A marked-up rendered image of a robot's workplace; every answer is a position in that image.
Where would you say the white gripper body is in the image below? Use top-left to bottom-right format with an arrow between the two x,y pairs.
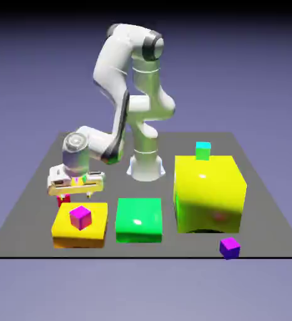
47,175 -> 105,197

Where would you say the small red cube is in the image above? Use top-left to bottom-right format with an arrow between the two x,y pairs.
56,194 -> 71,208

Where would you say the small magenta cube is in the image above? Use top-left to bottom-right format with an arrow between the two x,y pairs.
69,205 -> 93,231

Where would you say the small cyan cube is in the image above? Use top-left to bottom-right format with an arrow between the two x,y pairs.
195,141 -> 212,161

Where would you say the small purple cube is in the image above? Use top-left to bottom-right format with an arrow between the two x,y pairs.
219,237 -> 241,260

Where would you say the large flat yellow box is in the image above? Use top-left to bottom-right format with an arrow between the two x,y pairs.
51,202 -> 109,250

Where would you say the large green box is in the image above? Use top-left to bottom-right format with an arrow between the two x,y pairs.
115,197 -> 163,244

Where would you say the large tall yellow box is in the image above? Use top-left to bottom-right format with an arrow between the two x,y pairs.
174,154 -> 248,234

